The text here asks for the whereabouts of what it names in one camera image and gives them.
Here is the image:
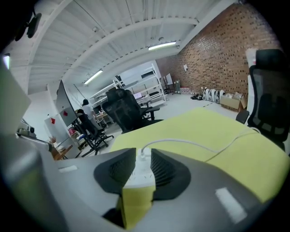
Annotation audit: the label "white metal shelf rack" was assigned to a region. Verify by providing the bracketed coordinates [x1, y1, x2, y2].
[89, 63, 169, 109]

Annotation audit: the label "gray panel with red mark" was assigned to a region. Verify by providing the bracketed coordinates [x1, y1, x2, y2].
[55, 79, 79, 128]

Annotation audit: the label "white board with red mark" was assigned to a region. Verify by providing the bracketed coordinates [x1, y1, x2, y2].
[44, 113, 74, 148]

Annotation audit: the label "cardboard box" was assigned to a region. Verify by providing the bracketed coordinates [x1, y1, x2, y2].
[220, 92, 248, 113]

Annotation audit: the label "white power strip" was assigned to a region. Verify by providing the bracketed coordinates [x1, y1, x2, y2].
[123, 147, 157, 189]

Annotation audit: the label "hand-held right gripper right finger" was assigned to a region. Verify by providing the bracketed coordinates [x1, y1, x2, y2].
[126, 149, 271, 232]

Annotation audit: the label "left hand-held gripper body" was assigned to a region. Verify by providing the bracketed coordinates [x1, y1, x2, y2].
[0, 53, 54, 152]

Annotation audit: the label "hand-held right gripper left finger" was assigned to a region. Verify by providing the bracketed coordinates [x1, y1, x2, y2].
[0, 135, 136, 232]

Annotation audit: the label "wooden desk with black legs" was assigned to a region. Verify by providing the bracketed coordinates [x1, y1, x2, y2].
[51, 145, 73, 160]

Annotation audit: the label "ceiling tube light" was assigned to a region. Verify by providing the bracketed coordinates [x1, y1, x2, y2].
[83, 69, 104, 85]
[148, 41, 177, 51]

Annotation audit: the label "whiteboard on stand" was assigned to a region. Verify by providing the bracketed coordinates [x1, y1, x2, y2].
[164, 72, 174, 93]

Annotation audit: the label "black office chair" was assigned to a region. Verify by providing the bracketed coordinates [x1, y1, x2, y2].
[235, 48, 290, 152]
[101, 88, 164, 135]
[72, 120, 115, 158]

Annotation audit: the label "black head mounted device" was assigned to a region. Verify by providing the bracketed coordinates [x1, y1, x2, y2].
[14, 12, 43, 42]

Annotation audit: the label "white power cable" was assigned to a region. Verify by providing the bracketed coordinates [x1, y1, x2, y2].
[137, 127, 261, 163]

